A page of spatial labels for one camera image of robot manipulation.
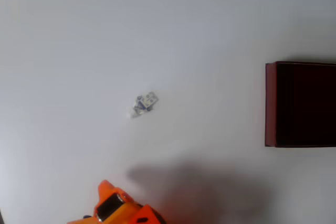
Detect dark red open box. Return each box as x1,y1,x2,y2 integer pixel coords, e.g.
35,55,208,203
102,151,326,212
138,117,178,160
265,61,336,148

